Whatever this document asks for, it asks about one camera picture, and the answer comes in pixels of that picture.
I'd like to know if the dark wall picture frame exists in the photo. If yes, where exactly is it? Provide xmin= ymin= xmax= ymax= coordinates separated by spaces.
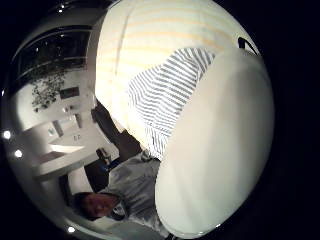
xmin=59 ymin=86 xmax=81 ymax=100

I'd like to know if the white counter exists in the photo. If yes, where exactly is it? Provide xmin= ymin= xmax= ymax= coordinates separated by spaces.
xmin=32 ymin=139 xmax=116 ymax=183

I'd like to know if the dark bottle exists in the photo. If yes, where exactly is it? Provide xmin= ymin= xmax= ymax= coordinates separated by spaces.
xmin=95 ymin=147 xmax=112 ymax=166

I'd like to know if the dark window band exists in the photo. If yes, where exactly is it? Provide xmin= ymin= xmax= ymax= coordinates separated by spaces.
xmin=15 ymin=29 xmax=92 ymax=80

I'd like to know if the the person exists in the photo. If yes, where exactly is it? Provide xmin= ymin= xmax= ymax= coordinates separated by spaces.
xmin=71 ymin=149 xmax=175 ymax=240

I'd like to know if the blue white striped cloth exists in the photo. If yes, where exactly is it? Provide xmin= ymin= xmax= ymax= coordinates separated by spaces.
xmin=127 ymin=47 xmax=216 ymax=162

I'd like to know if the green wall plant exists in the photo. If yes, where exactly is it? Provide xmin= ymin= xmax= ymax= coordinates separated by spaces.
xmin=31 ymin=66 xmax=68 ymax=114

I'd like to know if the cream yellow striped cloth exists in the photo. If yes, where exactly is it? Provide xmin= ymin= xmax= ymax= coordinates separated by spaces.
xmin=94 ymin=0 xmax=255 ymax=135

